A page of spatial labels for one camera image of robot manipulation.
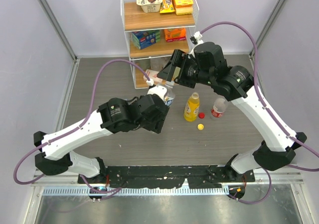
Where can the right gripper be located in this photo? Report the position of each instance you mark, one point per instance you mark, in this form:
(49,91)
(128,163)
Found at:
(181,59)

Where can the small blue-label water bottle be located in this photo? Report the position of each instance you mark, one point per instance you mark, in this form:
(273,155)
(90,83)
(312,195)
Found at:
(170,95)

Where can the yellow juice bottle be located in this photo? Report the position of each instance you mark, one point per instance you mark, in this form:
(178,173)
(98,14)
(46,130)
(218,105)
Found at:
(192,107)

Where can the red bottle cap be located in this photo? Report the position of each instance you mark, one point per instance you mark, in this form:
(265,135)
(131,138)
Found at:
(201,115)

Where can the clear red-label water bottle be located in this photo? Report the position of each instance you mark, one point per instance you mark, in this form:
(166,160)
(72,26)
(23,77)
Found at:
(219,107)

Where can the yellow bottle cap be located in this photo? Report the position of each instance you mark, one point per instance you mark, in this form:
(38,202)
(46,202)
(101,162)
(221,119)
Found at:
(200,126)

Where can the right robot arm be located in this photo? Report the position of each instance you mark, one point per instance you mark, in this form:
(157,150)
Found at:
(207,65)

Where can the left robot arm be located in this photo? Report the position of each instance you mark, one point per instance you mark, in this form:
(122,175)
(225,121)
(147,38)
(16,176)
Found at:
(116,115)

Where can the pale green drink bottle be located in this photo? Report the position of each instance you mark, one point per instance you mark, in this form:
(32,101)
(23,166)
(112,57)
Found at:
(176,72)

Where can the clear plastic cup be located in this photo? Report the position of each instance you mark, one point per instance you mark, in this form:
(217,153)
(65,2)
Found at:
(156,64)

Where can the red white card box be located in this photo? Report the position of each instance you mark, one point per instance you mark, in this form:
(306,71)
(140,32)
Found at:
(153,75)

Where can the orange snack box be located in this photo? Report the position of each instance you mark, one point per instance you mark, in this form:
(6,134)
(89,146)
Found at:
(175,34)

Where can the blue green box pack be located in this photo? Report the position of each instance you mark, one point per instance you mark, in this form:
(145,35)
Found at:
(144,39)

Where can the yellow candy bag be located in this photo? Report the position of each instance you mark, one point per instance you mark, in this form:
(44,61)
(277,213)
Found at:
(167,7)

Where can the chocolate pudding cup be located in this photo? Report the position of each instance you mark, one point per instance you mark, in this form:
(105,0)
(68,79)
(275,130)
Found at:
(149,6)

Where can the yellow sponge pack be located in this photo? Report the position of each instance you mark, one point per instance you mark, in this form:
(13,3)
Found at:
(183,7)

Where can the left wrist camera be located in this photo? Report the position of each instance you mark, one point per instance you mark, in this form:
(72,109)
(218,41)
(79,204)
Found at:
(158,90)

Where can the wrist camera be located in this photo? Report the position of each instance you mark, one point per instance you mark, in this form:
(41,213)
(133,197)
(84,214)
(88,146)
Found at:
(196,40)
(158,90)

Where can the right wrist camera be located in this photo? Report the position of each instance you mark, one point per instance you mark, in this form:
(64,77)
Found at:
(196,40)

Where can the white cable duct strip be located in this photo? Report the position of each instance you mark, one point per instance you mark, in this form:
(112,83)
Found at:
(183,191)

